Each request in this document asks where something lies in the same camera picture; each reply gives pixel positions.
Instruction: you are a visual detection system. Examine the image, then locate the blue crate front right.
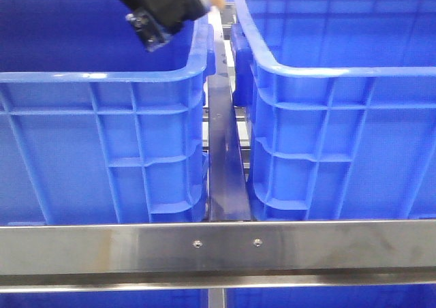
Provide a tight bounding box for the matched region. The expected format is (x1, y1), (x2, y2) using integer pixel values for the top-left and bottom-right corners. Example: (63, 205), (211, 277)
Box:
(232, 0), (435, 221)

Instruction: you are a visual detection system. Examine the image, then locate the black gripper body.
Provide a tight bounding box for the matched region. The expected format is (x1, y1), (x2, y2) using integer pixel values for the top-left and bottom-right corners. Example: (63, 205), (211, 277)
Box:
(119, 0), (210, 52)

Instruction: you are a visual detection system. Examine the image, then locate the blue crate lower shelf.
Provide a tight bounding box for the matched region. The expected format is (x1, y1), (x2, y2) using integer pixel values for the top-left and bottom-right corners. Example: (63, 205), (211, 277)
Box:
(1, 284), (435, 307)

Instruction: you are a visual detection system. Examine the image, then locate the steel rack centre divider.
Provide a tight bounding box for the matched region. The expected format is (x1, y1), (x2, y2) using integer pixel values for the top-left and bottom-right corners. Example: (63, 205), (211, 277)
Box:
(208, 38), (251, 221)

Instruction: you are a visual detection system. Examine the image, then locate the blue crate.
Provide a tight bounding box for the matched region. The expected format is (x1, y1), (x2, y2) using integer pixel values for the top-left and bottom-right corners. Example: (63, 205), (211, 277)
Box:
(232, 0), (435, 221)
(1, 0), (215, 226)

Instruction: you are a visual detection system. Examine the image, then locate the blue crate front left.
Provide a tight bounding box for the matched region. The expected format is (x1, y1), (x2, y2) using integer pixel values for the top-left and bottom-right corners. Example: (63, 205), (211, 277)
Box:
(1, 0), (215, 226)

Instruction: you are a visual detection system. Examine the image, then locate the steel rack front rail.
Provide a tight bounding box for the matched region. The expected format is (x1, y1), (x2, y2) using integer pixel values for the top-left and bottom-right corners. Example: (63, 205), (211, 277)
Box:
(1, 219), (435, 293)

